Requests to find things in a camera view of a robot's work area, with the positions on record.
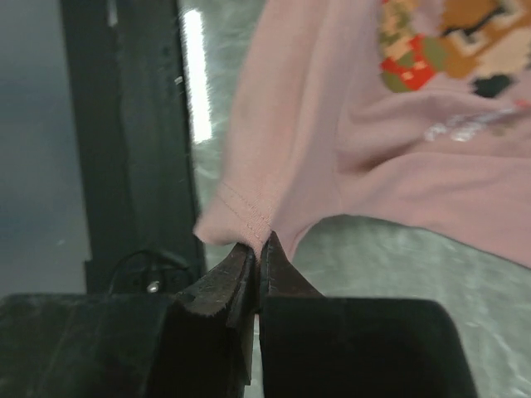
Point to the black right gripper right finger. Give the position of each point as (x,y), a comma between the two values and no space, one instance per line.
(317,346)

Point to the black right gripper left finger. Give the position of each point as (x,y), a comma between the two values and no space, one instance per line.
(207,341)

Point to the pink printed t-shirt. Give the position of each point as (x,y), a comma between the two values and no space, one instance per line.
(415,112)

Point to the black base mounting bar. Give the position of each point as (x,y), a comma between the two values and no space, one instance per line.
(130,103)

